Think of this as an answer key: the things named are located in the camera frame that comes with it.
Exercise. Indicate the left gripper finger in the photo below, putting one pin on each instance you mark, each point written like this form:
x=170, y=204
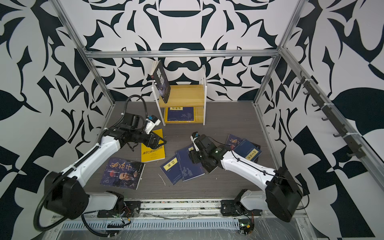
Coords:
x=155, y=145
x=157, y=137

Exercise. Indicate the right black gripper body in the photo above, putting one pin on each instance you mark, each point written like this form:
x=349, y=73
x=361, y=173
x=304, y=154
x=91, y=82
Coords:
x=198, y=156

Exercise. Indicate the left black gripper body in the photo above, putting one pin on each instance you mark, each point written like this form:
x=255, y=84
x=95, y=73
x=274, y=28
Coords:
x=139, y=136

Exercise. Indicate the yellow cartoon cover book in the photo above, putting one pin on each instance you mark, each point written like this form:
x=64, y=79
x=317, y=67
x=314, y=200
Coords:
x=150, y=155

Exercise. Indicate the navy book with figures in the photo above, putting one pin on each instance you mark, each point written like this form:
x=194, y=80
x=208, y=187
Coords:
x=180, y=114
x=188, y=168

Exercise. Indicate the purple Guiguzi portrait book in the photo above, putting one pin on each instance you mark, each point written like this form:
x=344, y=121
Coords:
x=122, y=173

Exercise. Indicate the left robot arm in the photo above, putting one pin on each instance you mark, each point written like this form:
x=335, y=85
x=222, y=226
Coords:
x=64, y=191

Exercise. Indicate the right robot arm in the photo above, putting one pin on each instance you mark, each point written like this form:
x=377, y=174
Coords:
x=281, y=193

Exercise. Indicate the black Murphy's law book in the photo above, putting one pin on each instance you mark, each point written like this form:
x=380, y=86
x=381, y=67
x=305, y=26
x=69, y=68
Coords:
x=211, y=168

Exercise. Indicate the purple book under right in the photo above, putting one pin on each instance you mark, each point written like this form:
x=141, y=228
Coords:
x=233, y=141

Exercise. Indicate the navy Yijing book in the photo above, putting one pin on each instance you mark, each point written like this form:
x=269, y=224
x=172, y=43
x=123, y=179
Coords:
x=171, y=168

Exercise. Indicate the yellow book in shelf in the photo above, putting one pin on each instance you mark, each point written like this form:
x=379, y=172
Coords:
x=166, y=115

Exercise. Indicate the navy book yellow label right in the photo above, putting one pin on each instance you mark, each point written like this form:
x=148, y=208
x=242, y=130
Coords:
x=248, y=150

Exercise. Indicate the white wooden bookshelf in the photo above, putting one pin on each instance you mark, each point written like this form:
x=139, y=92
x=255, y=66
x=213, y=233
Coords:
x=184, y=96

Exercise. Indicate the black book leaning on shelf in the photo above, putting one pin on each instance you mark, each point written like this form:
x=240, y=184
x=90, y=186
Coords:
x=158, y=74

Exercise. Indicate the small electronics board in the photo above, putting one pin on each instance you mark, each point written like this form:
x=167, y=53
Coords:
x=246, y=226

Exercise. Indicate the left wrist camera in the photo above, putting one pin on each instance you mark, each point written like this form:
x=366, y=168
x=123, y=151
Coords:
x=151, y=122

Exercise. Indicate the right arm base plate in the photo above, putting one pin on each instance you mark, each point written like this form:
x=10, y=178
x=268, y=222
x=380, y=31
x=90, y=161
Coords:
x=232, y=208

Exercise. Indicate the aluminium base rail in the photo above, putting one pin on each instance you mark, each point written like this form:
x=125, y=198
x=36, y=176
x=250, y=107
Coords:
x=184, y=209

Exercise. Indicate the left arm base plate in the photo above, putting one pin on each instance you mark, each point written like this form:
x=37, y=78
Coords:
x=124, y=209

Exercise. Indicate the aluminium frame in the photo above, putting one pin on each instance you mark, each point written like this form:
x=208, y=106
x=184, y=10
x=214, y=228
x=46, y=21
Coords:
x=372, y=161

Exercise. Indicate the white cable duct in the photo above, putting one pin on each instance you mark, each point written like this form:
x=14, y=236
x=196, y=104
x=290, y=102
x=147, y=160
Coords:
x=175, y=224

